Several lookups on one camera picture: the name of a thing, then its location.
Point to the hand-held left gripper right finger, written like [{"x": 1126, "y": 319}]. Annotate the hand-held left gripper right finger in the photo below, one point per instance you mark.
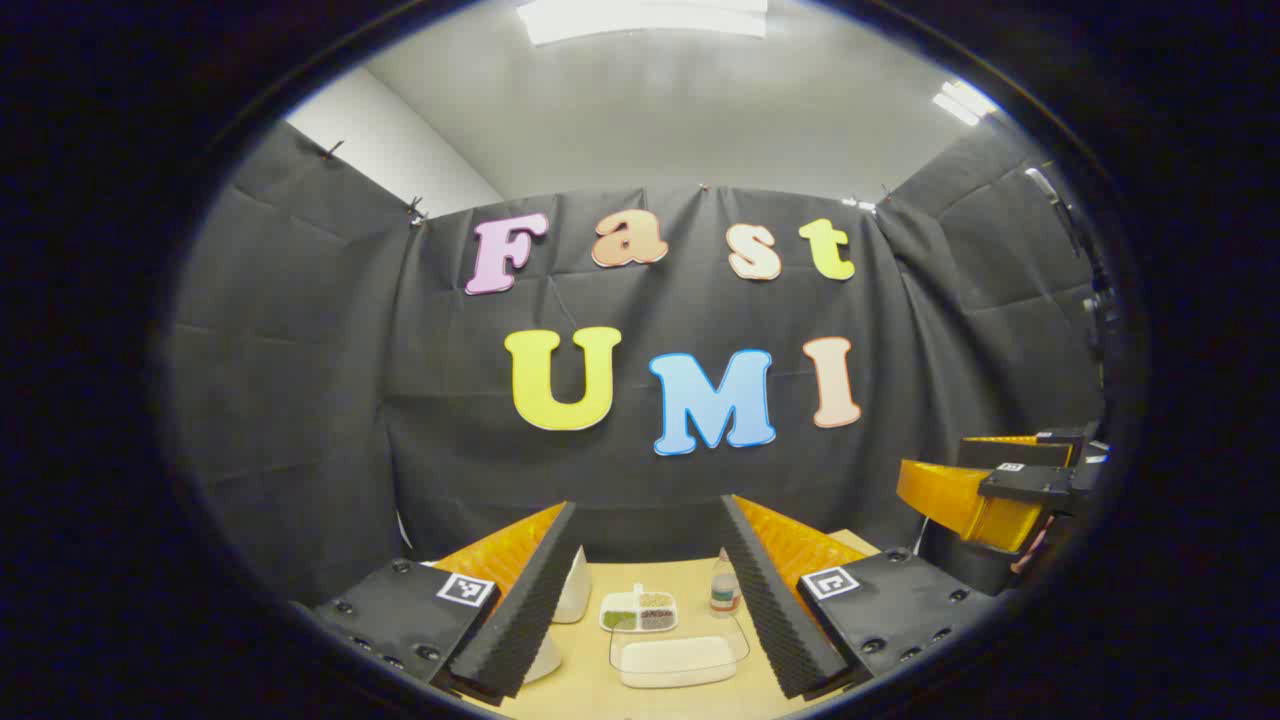
[{"x": 765, "y": 600}]

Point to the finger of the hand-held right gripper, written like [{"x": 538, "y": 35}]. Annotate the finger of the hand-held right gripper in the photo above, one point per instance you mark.
[
  {"x": 1020, "y": 452},
  {"x": 1030, "y": 485}
]

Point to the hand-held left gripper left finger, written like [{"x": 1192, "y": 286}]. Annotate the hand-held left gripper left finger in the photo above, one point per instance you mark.
[{"x": 530, "y": 610}]

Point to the white rice cooker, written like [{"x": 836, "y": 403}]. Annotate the white rice cooker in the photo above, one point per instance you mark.
[{"x": 545, "y": 660}]

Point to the clear box of rice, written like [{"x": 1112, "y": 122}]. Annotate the clear box of rice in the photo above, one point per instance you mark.
[{"x": 675, "y": 660}]

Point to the clear plastic bottle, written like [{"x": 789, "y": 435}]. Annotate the clear plastic bottle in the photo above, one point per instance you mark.
[{"x": 725, "y": 590}]

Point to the white toaster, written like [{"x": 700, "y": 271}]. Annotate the white toaster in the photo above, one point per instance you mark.
[{"x": 575, "y": 590}]

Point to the white divided grain dish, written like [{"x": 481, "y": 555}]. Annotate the white divided grain dish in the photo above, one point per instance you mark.
[{"x": 640, "y": 612}]

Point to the black backdrop cloth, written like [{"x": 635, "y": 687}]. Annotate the black backdrop cloth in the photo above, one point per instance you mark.
[{"x": 400, "y": 380}]

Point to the small ceiling light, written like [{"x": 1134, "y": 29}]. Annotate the small ceiling light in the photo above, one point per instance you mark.
[{"x": 965, "y": 102}]

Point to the long ceiling light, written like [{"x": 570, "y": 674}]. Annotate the long ceiling light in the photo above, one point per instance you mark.
[{"x": 640, "y": 18}]

